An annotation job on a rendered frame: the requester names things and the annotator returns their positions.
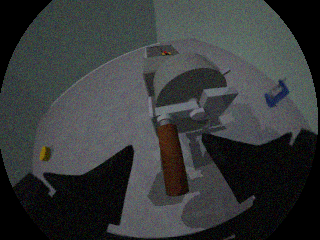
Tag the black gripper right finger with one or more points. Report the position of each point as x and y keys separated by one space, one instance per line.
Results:
x=243 y=165

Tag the yellow short cylinder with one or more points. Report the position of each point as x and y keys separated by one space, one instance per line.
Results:
x=45 y=153

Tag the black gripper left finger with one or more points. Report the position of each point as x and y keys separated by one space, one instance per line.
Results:
x=102 y=189

